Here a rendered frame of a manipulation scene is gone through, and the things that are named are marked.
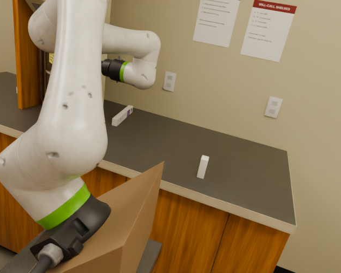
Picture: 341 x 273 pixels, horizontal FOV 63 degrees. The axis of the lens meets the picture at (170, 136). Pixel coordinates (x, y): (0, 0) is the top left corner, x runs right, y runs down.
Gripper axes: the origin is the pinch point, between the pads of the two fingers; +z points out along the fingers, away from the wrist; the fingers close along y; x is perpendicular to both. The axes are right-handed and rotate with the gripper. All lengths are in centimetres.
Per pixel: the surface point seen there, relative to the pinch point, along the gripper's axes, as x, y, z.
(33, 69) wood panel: 13.2, -11.5, 33.2
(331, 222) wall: 72, -55, -146
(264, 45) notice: -19, -54, -79
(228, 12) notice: -31, -55, -56
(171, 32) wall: -16, -55, -26
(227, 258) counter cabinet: 62, 16, -89
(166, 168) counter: 34, 9, -55
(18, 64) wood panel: 9.9, -2.7, 34.3
